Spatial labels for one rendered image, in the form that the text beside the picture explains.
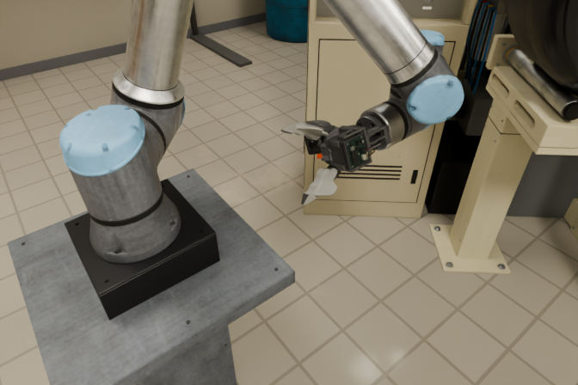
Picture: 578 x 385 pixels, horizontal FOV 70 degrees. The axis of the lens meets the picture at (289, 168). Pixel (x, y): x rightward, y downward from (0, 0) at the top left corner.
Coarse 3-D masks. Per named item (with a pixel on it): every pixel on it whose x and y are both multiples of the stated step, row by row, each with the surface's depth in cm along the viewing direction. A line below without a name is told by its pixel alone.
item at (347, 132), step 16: (336, 128) 81; (352, 128) 77; (368, 128) 82; (384, 128) 79; (320, 144) 79; (336, 144) 76; (352, 144) 75; (368, 144) 77; (336, 160) 79; (352, 160) 75; (368, 160) 78
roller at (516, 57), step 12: (516, 48) 116; (516, 60) 113; (528, 60) 109; (528, 72) 106; (540, 72) 103; (540, 84) 101; (552, 84) 98; (552, 96) 96; (564, 96) 93; (564, 108) 91; (576, 108) 90
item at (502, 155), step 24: (504, 120) 135; (480, 144) 153; (504, 144) 139; (528, 144) 139; (480, 168) 152; (504, 168) 145; (480, 192) 152; (504, 192) 151; (456, 216) 175; (480, 216) 159; (504, 216) 158; (456, 240) 174; (480, 240) 166
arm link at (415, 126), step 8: (392, 96) 86; (392, 104) 84; (400, 104) 84; (400, 112) 83; (408, 112) 83; (408, 120) 83; (408, 128) 84; (416, 128) 86; (424, 128) 90; (408, 136) 86
